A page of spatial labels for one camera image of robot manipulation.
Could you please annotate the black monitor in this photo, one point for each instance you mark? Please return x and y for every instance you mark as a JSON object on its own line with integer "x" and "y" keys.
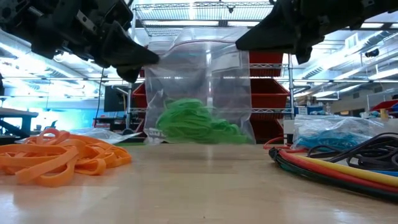
{"x": 113, "y": 101}

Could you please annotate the black ceiling device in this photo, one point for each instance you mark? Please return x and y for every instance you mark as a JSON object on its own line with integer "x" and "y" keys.
{"x": 372, "y": 53}

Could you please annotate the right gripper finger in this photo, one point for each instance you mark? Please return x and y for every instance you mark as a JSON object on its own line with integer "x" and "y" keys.
{"x": 303, "y": 56}
{"x": 273, "y": 34}

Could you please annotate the dark brown rubber band pile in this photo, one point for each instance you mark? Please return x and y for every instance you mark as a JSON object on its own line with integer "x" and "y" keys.
{"x": 379, "y": 155}

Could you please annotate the blue zip ties bag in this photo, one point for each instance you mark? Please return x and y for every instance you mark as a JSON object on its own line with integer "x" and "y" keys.
{"x": 199, "y": 77}

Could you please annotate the clear plastic bag pile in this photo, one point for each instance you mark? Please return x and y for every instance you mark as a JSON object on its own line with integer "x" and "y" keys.
{"x": 102, "y": 134}

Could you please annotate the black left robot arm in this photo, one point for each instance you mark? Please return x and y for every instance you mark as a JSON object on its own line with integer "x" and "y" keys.
{"x": 15, "y": 15}

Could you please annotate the green rubber band pile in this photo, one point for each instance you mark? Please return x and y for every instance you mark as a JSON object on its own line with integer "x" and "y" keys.
{"x": 192, "y": 121}

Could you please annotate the black rolling workbench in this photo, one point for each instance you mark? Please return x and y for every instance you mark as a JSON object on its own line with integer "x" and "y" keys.
{"x": 15, "y": 113}

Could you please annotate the red and blue object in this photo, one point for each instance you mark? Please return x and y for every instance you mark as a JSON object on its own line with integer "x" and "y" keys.
{"x": 384, "y": 105}

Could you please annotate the coloured tube bundle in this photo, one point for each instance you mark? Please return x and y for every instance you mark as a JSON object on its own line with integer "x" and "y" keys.
{"x": 342, "y": 172}

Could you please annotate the orange rubber band pile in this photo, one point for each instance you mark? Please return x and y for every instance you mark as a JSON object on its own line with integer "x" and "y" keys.
{"x": 46, "y": 165}

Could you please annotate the red plastic bin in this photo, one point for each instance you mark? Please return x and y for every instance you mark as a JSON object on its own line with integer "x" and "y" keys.
{"x": 140, "y": 127}
{"x": 142, "y": 73}
{"x": 267, "y": 60}
{"x": 267, "y": 96}
{"x": 140, "y": 96}
{"x": 267, "y": 129}

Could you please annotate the green square collapsible container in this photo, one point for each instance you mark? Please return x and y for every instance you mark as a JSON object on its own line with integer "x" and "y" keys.
{"x": 130, "y": 143}

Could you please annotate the blue rubber band pile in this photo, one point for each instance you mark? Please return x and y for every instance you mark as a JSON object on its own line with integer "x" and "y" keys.
{"x": 332, "y": 138}

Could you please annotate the clear zip bag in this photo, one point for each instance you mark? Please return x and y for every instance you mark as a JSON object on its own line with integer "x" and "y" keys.
{"x": 335, "y": 123}

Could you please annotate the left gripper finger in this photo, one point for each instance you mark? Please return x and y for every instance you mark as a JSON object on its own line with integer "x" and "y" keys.
{"x": 129, "y": 74}
{"x": 124, "y": 49}

